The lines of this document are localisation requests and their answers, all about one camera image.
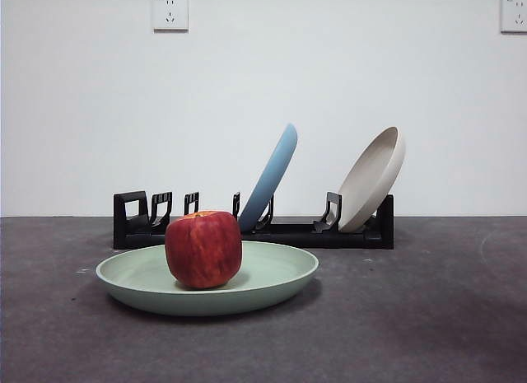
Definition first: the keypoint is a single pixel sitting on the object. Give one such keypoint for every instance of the red apple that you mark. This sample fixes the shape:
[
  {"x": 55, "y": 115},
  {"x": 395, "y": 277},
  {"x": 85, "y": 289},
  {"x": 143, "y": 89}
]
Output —
[{"x": 202, "y": 251}]

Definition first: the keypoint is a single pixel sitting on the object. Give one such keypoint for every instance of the green plate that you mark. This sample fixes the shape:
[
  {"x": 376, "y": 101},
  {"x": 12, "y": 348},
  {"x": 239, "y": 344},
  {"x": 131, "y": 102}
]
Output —
[{"x": 271, "y": 276}]

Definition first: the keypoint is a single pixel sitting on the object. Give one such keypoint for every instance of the blue plate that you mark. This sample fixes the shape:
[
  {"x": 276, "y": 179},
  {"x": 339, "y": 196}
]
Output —
[{"x": 271, "y": 173}]

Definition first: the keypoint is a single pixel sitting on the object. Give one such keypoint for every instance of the beige plate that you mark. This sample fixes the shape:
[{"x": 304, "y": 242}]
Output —
[{"x": 370, "y": 181}]

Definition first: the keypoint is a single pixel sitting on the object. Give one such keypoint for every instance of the black plate rack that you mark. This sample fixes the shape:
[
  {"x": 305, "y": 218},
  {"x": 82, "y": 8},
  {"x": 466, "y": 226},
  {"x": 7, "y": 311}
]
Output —
[{"x": 123, "y": 234}]

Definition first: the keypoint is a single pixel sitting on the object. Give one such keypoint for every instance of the white wall socket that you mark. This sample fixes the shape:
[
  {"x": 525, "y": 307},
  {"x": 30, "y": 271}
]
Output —
[
  {"x": 515, "y": 15},
  {"x": 171, "y": 12}
]

